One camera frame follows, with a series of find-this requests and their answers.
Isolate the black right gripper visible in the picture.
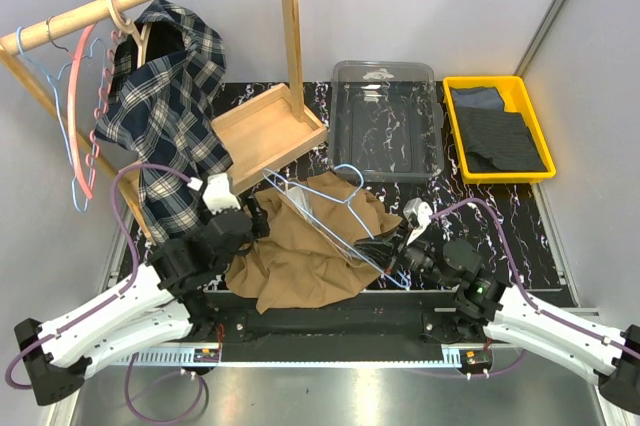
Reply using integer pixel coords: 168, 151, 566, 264
354, 221, 456, 290

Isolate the tan brown garment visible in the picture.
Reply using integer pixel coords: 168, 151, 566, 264
225, 172, 401, 313

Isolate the blue wire hanger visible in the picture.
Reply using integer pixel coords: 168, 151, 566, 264
16, 26, 104, 213
262, 164, 410, 291

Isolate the navy plaid skirt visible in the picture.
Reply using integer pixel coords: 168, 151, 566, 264
96, 0, 233, 244

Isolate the light wooden hanger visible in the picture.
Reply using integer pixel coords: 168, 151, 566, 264
106, 0, 151, 68

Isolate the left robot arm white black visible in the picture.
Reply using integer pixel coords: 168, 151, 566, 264
14, 195, 270, 406

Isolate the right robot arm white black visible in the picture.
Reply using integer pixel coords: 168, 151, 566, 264
355, 237, 639, 414

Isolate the pink plastic hanger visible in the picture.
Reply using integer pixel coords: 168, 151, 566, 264
66, 25, 124, 200

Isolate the wooden clothes rack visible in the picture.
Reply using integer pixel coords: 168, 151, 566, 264
0, 0, 329, 242

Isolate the grey plastic bin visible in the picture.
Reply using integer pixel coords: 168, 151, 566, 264
328, 60, 444, 183

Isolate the dark grey folded cloth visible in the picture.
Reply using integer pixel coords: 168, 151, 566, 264
456, 107, 547, 173

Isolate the blue grey folded cloth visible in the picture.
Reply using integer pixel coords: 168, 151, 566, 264
451, 87, 505, 111

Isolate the yellow plastic tray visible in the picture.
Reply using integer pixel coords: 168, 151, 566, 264
443, 76, 556, 184

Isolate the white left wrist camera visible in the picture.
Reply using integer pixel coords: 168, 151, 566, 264
187, 173, 241, 214

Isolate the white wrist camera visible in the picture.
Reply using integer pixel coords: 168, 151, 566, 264
403, 198, 434, 245
187, 173, 241, 214

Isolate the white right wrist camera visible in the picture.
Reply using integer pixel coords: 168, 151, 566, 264
403, 198, 434, 245

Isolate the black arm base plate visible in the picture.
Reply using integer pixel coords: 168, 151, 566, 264
204, 291, 486, 345

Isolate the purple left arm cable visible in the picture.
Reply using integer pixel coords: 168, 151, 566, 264
4, 163, 201, 425

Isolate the aluminium mounting rail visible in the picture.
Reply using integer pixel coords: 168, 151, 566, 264
134, 336, 482, 369

